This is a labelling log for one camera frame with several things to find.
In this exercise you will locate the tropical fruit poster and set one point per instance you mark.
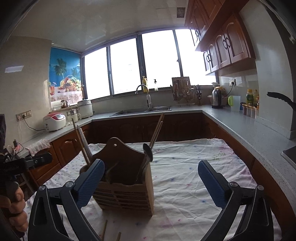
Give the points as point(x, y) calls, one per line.
point(65, 76)

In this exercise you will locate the person left hand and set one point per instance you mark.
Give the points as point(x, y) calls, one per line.
point(19, 221)

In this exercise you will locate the wooden utensil holder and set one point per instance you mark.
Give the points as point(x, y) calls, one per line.
point(118, 189)

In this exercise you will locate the steel chopstick one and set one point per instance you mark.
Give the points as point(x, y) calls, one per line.
point(81, 145)

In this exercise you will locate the kitchen sink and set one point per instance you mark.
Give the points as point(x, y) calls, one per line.
point(143, 110)

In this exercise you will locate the white pot cooker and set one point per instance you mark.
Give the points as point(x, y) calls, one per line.
point(85, 108)

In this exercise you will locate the knife rack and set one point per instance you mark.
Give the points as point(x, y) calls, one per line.
point(185, 93)

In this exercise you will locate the condiment bottles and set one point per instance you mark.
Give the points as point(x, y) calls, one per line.
point(251, 107)

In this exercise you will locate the wall power socket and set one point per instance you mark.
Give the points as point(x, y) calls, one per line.
point(21, 116)

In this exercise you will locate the white pink rice cooker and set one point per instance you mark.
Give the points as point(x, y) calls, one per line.
point(54, 121)

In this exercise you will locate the steel spoon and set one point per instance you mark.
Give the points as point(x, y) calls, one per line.
point(148, 157)

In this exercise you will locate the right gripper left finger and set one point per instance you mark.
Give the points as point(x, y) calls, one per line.
point(45, 222)

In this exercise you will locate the lace cloth on counter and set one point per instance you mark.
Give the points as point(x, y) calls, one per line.
point(38, 146)

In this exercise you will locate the upper wooden cabinets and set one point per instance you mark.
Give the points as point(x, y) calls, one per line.
point(222, 37)

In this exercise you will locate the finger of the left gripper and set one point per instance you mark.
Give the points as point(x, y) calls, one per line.
point(38, 161)

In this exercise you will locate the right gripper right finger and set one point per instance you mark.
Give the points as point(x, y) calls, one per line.
point(256, 222)

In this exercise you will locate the steel electric kettle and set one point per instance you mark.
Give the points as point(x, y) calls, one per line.
point(216, 97)

